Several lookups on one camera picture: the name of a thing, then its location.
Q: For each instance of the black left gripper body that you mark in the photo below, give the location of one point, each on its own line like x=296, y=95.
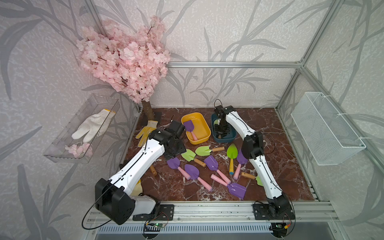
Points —
x=178, y=148

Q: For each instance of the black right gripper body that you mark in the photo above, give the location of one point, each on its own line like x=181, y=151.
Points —
x=221, y=128

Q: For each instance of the green shovel wooden handle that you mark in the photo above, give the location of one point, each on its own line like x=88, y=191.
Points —
x=206, y=150
x=252, y=177
x=189, y=156

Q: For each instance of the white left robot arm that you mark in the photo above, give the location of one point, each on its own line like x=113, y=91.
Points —
x=114, y=196

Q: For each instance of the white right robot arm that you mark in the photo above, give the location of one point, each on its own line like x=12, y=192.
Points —
x=252, y=148

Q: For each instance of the dark teal storage box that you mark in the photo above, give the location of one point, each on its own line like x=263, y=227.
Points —
x=230, y=137

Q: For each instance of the yellow storage box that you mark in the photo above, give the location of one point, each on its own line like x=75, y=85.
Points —
x=202, y=130

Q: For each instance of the yellow rubber glove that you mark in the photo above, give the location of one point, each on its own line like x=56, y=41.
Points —
x=145, y=132

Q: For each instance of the green shovel far left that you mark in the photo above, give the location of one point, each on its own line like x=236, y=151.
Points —
x=153, y=170

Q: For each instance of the black and yellow glove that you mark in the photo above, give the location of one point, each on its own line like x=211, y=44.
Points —
x=136, y=189

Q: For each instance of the white cotton glove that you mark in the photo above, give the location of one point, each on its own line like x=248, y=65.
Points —
x=94, y=126

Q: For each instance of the pink cherry blossom tree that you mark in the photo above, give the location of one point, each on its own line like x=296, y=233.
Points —
x=131, y=64

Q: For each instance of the pink blossom sprig on shelf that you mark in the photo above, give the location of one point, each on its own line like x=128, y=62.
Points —
x=80, y=150

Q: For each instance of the green trowel yellow handle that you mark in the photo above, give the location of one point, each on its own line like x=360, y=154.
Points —
x=232, y=153

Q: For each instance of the purple square shovel pink handle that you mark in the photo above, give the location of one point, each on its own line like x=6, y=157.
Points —
x=213, y=165
x=242, y=160
x=234, y=188

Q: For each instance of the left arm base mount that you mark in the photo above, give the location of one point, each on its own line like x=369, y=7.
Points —
x=149, y=208

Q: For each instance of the aluminium front rail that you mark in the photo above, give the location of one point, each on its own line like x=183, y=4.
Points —
x=244, y=212

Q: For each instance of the clear acrylic wall shelf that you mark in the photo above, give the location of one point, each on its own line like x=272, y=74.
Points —
x=78, y=141

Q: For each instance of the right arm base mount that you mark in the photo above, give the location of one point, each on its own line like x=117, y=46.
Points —
x=279, y=208

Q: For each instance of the white wire mesh basket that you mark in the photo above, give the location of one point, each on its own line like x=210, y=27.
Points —
x=329, y=137

